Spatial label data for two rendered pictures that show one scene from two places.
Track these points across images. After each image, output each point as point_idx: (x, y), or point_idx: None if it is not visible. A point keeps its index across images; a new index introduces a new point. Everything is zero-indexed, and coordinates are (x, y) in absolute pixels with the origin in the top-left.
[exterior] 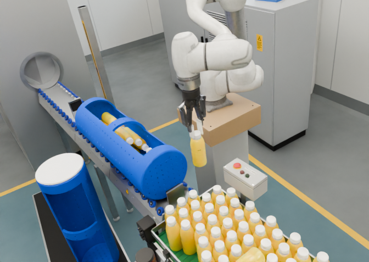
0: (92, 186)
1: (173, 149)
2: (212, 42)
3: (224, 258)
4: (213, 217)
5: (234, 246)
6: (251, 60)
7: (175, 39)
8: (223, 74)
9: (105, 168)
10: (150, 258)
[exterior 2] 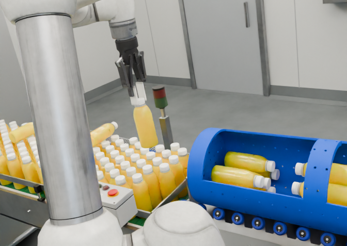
0: None
1: (193, 146)
2: None
3: (117, 141)
4: (133, 156)
5: (111, 147)
6: (43, 227)
7: None
8: (139, 228)
9: None
10: (153, 87)
